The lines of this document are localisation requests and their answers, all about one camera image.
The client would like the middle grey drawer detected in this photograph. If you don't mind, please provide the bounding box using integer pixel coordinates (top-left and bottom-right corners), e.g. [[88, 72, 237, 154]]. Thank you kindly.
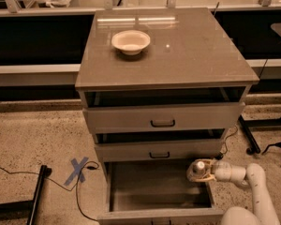
[[95, 139, 223, 162]]

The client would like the grey drawer cabinet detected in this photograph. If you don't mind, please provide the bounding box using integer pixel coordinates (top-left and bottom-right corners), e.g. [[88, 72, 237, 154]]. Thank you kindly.
[[74, 7, 260, 225]]

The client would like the blue tape cross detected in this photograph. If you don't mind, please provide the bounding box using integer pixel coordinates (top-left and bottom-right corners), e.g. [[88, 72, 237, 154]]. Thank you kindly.
[[64, 157, 88, 186]]

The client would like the black metal stand right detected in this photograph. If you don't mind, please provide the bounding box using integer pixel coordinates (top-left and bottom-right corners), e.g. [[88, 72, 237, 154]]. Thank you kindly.
[[238, 116, 281, 155]]

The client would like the bottom grey open drawer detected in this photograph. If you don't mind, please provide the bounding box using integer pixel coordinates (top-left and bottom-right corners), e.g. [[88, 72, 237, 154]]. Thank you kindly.
[[98, 159, 223, 225]]

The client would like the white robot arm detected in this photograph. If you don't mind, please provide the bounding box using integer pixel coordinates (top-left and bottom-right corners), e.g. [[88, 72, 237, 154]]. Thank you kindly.
[[186, 158, 281, 225]]

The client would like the black metal stand left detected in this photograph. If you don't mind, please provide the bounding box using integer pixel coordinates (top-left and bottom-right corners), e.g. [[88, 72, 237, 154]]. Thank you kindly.
[[0, 165, 52, 225]]

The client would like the black metal stand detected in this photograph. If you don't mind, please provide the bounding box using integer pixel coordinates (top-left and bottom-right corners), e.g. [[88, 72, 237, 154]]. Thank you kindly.
[[0, 165, 52, 225], [238, 116, 281, 155]]

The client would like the top grey drawer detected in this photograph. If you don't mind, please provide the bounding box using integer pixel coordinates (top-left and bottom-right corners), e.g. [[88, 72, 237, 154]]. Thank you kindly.
[[82, 102, 244, 134]]

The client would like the white paper bowl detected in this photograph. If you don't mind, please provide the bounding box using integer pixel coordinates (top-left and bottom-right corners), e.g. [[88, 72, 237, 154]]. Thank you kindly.
[[111, 30, 151, 55]]

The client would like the black floor cable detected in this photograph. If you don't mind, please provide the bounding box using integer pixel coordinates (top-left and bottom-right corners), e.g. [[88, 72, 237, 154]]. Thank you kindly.
[[0, 159, 101, 222]]

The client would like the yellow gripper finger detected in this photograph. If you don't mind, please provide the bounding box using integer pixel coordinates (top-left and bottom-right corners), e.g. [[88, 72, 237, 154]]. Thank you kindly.
[[194, 158, 214, 170], [187, 174, 215, 183]]

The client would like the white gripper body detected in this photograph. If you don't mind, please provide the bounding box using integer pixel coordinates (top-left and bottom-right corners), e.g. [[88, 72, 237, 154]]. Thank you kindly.
[[213, 161, 246, 183]]

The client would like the clear plastic water bottle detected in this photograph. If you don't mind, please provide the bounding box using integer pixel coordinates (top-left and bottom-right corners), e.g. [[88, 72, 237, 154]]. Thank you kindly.
[[186, 158, 229, 183]]

